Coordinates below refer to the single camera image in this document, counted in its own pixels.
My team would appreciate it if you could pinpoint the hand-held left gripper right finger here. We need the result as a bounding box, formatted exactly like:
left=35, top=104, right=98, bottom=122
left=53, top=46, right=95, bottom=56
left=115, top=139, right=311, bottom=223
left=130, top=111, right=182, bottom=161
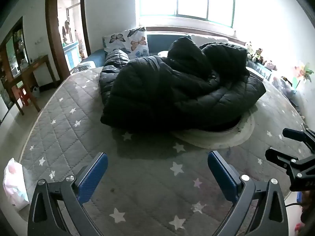
left=207, top=150, right=289, bottom=236

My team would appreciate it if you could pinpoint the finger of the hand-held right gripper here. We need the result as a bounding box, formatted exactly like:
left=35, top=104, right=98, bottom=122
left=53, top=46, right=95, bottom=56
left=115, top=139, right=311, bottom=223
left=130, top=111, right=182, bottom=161
left=265, top=147, right=315, bottom=192
left=283, top=124, right=315, bottom=153

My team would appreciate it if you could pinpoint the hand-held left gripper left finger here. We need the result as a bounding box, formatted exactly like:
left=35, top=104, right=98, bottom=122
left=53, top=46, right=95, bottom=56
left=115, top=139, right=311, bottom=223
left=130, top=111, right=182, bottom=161
left=28, top=152, right=109, bottom=236

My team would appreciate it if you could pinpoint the black down jacket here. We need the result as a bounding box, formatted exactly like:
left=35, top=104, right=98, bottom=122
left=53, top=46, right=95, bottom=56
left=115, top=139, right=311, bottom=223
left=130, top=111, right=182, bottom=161
left=99, top=37, right=267, bottom=132

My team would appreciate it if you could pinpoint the grey star quilted mat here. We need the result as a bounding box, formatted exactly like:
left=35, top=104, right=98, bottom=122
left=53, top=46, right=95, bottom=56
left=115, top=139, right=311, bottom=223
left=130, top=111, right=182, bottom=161
left=18, top=66, right=308, bottom=236

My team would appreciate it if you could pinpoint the colourful pinwheel toy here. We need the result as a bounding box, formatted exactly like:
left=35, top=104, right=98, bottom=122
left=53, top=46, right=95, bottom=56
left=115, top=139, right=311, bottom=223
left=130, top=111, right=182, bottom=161
left=293, top=63, right=314, bottom=89

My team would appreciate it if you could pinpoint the white pink plastic bag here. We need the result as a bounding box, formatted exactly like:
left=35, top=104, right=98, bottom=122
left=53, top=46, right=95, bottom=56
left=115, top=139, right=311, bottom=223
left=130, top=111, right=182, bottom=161
left=2, top=158, right=30, bottom=210

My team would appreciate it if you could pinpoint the white plush toy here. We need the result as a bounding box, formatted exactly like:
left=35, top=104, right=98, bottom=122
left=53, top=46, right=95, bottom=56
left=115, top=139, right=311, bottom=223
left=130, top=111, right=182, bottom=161
left=246, top=41, right=255, bottom=59

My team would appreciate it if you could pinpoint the red plastic stool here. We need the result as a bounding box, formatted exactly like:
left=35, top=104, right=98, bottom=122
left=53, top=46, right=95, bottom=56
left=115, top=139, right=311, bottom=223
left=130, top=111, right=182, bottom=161
left=18, top=87, right=31, bottom=106

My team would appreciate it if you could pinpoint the light blue quilted cloth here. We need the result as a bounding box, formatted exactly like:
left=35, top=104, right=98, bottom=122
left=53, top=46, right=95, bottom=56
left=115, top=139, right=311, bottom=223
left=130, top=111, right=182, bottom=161
left=71, top=61, right=97, bottom=74

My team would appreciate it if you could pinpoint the blue and white cabinet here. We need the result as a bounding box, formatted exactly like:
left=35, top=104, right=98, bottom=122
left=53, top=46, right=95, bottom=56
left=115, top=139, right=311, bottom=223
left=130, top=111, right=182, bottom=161
left=63, top=41, right=82, bottom=70

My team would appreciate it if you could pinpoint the wooden desk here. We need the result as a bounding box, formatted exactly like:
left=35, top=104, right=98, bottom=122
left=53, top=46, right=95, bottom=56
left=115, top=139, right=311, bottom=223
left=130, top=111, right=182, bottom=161
left=5, top=55, right=58, bottom=116

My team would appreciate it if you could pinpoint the white cushion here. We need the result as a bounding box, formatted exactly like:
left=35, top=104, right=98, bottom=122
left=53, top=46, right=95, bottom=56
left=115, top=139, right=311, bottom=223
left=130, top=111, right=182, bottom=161
left=191, top=34, right=229, bottom=46

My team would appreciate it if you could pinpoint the glass door cabinet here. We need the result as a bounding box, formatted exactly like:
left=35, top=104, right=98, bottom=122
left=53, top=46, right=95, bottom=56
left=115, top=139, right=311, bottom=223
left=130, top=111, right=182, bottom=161
left=0, top=16, right=31, bottom=123

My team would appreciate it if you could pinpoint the blue sofa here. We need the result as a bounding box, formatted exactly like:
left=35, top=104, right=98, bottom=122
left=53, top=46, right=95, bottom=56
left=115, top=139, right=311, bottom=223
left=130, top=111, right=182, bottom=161
left=71, top=33, right=273, bottom=79

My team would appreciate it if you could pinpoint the green framed window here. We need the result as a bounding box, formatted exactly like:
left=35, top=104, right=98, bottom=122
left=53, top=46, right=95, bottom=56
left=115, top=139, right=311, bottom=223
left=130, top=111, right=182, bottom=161
left=135, top=0, right=237, bottom=29

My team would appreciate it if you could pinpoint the brown door frame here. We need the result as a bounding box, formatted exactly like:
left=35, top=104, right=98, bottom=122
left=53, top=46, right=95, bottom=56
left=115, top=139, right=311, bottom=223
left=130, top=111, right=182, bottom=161
left=45, top=0, right=92, bottom=74

